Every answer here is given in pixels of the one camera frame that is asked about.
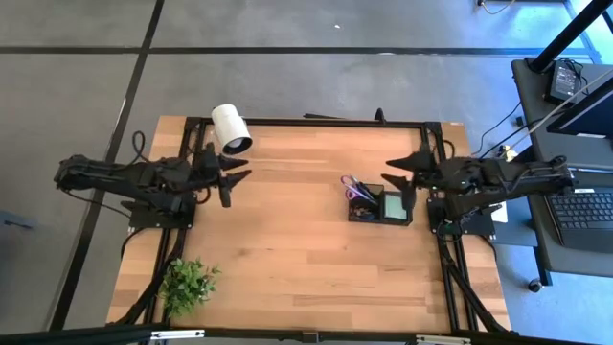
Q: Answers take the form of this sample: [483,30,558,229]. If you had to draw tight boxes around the black aluminium table frame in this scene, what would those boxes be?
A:
[107,116,513,336]

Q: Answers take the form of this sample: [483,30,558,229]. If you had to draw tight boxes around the cream rope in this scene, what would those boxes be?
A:
[505,66,613,152]

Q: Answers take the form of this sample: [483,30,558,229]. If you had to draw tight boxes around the black mesh desk organizer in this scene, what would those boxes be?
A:
[347,182,415,227]

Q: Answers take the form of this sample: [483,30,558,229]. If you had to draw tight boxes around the pink handled scissors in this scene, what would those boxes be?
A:
[340,174,366,202]

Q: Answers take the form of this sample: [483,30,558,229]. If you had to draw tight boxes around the black computer monitor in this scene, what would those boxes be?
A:
[546,76,613,140]

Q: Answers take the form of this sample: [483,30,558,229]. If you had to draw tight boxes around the black diagonal beam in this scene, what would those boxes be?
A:
[529,0,613,74]

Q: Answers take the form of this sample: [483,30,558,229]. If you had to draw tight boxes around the green sticky note pad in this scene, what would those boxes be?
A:
[385,192,409,220]

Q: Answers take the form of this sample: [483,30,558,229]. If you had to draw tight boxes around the silver rig bracket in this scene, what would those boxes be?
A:
[415,333,473,345]
[149,329,206,342]

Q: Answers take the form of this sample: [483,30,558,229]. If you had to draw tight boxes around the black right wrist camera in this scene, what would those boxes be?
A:
[400,188,418,213]

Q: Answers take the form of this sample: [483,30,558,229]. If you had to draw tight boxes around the green artificial plant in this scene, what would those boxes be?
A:
[158,256,222,318]

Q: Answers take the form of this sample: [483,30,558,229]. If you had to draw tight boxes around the black laptop keyboard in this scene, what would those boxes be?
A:
[545,187,613,254]

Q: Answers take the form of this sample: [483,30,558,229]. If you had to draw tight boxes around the black floor cable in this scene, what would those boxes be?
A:
[471,100,535,159]

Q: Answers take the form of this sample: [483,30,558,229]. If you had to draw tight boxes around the white paper sheet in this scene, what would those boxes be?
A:
[488,200,509,224]

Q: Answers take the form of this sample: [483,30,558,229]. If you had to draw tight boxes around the black power adapter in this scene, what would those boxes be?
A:
[545,60,583,105]

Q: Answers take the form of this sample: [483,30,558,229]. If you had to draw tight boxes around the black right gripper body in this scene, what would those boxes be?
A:
[409,143,444,193]

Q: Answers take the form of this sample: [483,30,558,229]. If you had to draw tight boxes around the dark grey desk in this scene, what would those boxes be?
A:
[520,166,613,280]
[511,57,613,172]

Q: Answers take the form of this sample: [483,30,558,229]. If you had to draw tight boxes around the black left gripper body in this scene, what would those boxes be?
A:
[194,142,224,193]

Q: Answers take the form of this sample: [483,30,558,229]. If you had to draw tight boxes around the black overhead rig bar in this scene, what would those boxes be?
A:
[0,324,613,345]

